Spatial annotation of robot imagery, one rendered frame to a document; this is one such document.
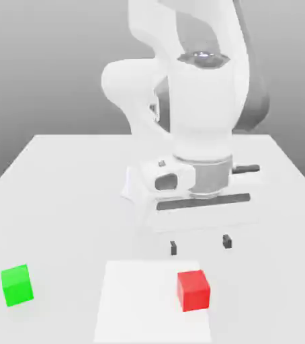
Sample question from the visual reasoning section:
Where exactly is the small green cube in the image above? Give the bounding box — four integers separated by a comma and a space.
0, 263, 35, 308

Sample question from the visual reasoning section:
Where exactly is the small red cube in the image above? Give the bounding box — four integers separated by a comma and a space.
176, 269, 212, 313

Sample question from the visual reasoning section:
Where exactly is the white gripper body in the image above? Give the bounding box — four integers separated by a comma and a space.
140, 191, 261, 234

